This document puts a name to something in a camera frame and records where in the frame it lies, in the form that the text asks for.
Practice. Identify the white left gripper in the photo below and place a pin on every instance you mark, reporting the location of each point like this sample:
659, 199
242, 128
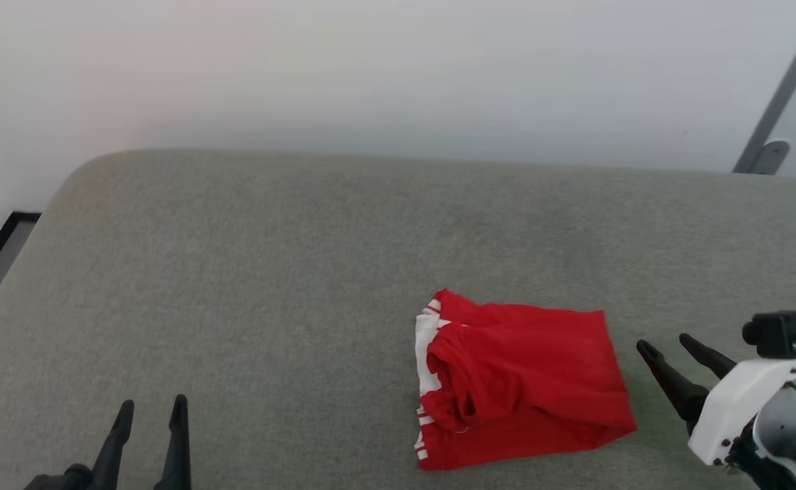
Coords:
60, 478

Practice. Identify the grey metal post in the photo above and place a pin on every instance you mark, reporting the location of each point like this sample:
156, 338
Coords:
782, 88

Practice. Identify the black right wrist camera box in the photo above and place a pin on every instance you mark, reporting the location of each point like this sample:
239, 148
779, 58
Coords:
779, 333

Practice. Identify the grey metal post foot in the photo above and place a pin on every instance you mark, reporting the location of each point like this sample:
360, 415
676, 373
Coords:
771, 156

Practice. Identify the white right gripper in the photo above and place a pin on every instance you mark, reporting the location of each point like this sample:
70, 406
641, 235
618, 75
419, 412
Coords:
745, 408

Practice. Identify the red garment with white trim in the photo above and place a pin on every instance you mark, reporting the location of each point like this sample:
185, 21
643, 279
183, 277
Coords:
527, 381

